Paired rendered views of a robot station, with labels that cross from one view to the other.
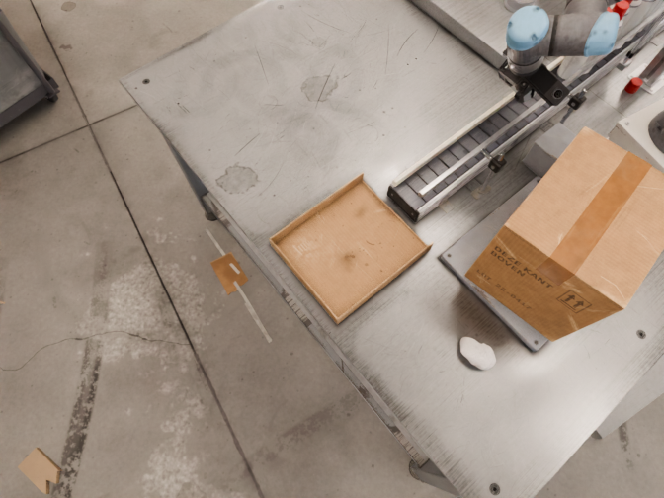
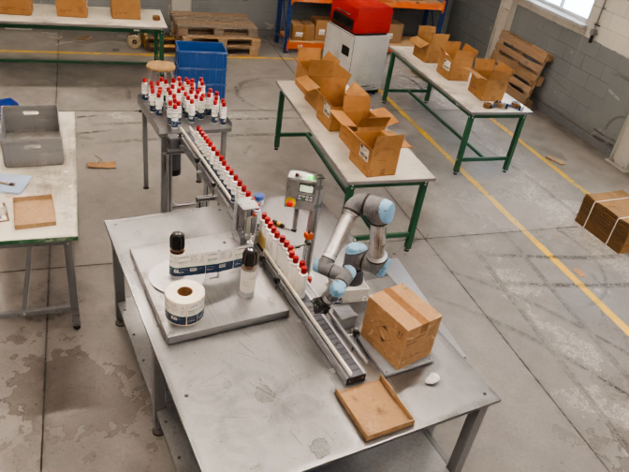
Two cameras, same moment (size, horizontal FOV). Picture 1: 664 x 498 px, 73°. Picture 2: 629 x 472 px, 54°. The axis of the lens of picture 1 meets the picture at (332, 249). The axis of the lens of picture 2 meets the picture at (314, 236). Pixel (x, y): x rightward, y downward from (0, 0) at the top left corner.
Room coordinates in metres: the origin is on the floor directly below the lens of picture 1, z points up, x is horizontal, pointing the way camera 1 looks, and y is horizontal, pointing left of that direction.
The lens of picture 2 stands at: (0.56, 2.00, 3.06)
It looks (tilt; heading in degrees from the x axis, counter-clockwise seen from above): 33 degrees down; 278
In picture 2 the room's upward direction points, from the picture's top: 9 degrees clockwise
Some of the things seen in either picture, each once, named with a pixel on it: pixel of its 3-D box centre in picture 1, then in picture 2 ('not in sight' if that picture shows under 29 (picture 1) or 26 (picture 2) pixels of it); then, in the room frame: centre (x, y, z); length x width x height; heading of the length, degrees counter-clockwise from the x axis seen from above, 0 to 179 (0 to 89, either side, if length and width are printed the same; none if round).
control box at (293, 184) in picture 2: not in sight; (301, 191); (1.09, -0.95, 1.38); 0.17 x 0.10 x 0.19; 5
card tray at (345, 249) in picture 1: (350, 243); (373, 405); (0.45, -0.05, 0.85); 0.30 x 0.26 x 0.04; 130
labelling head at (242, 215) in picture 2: not in sight; (246, 221); (1.43, -1.08, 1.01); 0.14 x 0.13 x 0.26; 130
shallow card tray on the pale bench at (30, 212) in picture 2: not in sight; (34, 211); (2.78, -0.91, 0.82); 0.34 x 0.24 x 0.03; 127
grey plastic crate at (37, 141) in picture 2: not in sight; (32, 135); (3.29, -1.68, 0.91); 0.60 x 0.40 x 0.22; 125
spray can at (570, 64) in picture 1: (584, 44); (301, 282); (0.97, -0.66, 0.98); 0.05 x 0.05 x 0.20
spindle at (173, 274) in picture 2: not in sight; (177, 255); (1.66, -0.56, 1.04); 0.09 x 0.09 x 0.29
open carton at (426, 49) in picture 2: not in sight; (431, 44); (0.61, -6.10, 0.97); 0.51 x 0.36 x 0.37; 34
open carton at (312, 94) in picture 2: not in sight; (321, 86); (1.54, -3.77, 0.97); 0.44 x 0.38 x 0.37; 36
